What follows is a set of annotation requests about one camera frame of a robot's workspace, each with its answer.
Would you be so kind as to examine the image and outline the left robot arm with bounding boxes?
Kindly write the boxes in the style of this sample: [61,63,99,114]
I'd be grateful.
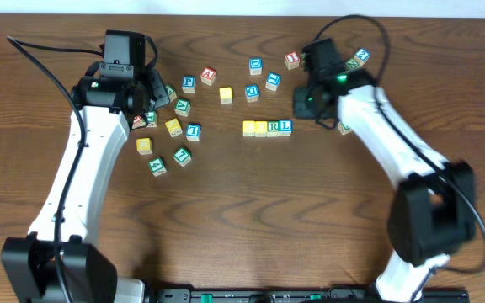
[1,29,169,302]

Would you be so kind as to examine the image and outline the yellow C block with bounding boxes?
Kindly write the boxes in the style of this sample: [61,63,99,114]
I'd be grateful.
[242,120,255,137]

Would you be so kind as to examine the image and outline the green N block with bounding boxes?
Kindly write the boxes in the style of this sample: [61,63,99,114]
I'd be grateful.
[345,58,359,70]

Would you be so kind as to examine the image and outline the blue 2 block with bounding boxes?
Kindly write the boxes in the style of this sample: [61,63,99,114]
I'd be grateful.
[353,48,370,66]

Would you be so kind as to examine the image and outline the green J block left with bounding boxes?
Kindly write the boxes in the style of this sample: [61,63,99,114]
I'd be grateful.
[145,111,157,128]

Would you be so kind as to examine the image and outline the red A block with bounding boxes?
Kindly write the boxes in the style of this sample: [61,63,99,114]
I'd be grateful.
[200,67,216,86]

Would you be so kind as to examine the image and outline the green r block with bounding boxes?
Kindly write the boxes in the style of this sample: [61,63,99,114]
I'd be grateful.
[266,120,280,137]
[338,122,352,135]

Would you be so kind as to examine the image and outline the red I block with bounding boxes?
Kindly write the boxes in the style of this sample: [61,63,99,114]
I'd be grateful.
[285,51,301,70]

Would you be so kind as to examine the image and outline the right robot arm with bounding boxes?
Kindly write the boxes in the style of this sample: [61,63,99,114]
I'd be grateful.
[293,39,479,302]

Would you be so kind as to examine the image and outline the green 7 block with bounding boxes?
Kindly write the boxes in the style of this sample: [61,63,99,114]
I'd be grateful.
[173,146,192,167]

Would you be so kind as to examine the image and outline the red U block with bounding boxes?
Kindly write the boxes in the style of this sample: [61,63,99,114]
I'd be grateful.
[132,116,147,130]

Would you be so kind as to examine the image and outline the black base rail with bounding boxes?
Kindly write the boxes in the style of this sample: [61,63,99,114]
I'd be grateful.
[153,287,471,303]

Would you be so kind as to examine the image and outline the green V block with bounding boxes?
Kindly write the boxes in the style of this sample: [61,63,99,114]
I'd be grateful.
[174,98,191,117]

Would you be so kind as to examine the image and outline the green Z block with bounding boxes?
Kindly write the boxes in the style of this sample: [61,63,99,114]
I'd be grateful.
[165,84,177,102]

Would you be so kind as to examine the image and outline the yellow O block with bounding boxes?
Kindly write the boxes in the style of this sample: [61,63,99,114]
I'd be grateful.
[254,120,268,137]

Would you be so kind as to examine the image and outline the yellow S block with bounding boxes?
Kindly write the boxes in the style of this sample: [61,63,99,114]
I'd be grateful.
[219,87,233,104]

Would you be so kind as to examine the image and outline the blue D block lower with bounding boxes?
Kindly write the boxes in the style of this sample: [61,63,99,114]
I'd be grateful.
[245,84,259,103]

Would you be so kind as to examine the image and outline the green 4 block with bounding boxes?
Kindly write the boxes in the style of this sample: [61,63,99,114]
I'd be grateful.
[148,157,167,177]

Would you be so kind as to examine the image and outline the blue P block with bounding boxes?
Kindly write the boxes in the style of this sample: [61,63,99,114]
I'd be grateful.
[182,76,196,93]

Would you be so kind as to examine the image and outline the blue D block upper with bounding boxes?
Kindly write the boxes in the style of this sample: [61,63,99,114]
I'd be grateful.
[248,57,263,76]

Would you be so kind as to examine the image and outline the yellow block lower left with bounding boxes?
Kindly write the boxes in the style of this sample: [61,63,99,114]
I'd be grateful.
[136,138,153,155]

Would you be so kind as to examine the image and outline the yellow K block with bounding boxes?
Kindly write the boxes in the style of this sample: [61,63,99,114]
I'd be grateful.
[165,118,183,137]

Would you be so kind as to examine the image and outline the blue d block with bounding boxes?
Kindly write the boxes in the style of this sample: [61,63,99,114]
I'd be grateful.
[248,57,263,76]
[245,84,259,103]

